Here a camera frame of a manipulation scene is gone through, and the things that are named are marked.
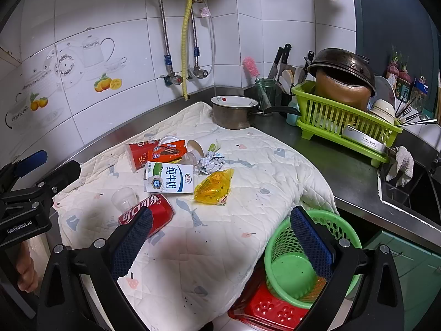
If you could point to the pink bottle brush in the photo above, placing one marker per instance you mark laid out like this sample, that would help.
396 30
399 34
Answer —
251 68

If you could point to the white dish rag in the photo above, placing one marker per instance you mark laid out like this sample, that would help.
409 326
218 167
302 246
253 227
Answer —
402 167

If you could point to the white quilted mat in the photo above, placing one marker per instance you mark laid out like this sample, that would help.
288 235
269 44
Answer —
192 270

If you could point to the red cola can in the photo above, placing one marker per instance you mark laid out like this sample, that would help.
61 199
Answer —
162 212

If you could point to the clear plastic cup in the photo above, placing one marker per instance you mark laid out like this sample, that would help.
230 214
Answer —
125 199

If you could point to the dark wok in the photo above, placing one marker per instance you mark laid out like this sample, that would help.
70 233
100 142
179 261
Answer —
344 66

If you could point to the person's left hand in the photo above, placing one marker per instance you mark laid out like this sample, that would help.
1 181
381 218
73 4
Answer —
28 280

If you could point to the brown clay pot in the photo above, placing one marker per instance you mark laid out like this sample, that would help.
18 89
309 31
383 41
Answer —
356 96

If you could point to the metal water valve pipe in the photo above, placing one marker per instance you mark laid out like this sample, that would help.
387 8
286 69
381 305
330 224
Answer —
171 78

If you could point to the red plastic cup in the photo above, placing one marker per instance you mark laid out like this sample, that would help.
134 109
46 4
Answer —
138 153

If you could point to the cleaver blade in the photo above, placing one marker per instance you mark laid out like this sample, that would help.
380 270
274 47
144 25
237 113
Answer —
362 139

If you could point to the green utensil holder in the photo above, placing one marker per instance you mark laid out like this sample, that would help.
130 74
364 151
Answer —
266 92

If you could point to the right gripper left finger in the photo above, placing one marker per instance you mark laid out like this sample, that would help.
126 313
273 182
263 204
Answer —
63 303

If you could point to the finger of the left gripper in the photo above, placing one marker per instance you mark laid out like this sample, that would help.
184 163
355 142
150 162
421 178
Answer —
11 172
56 181

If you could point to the white milk carton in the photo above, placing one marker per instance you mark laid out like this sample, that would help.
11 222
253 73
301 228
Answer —
167 178

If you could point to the yellow plastic snack bag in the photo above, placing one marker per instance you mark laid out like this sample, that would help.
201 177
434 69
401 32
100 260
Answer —
215 188

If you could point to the green plastic basket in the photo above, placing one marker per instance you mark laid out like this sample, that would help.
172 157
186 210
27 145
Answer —
289 274

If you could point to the red plastic stool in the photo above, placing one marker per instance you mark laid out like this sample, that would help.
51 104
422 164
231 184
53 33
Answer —
257 307

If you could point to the green dish rack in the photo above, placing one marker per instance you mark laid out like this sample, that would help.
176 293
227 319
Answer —
327 119

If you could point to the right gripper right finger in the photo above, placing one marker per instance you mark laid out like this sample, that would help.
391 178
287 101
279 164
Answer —
378 304

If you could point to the green cabinet door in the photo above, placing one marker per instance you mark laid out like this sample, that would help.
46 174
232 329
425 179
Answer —
418 273

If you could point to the metal saucepan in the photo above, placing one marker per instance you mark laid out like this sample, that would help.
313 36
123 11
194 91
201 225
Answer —
235 112

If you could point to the white ceramic bowl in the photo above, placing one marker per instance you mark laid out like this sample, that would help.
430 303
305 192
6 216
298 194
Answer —
384 110

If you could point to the crumpled paper ball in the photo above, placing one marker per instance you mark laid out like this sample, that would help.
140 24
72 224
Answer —
211 163

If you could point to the white paper cup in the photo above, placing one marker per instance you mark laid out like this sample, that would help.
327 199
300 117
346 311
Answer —
203 145

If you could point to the orange snack wrapper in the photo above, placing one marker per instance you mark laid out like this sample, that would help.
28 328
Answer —
167 152

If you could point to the black handled knife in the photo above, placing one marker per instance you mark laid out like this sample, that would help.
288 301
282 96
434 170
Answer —
279 60

